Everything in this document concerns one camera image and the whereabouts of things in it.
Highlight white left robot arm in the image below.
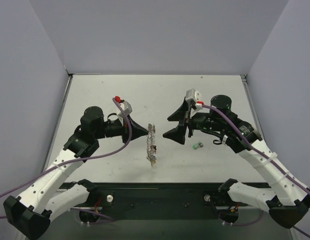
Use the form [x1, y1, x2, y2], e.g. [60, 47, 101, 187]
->
[3, 102, 148, 240]

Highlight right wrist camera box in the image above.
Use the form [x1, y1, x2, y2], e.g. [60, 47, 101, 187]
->
[185, 88, 202, 105]

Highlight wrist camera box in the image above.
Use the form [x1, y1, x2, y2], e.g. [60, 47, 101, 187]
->
[185, 88, 202, 105]
[116, 101, 133, 119]

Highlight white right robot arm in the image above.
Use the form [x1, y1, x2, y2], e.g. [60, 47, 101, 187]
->
[163, 93, 310, 229]

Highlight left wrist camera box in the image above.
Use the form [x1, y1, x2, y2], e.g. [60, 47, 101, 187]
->
[116, 101, 133, 119]

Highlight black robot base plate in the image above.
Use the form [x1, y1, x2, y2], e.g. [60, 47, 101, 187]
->
[56, 182, 271, 227]

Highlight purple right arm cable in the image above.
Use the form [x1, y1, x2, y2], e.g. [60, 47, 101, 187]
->
[199, 104, 310, 238]

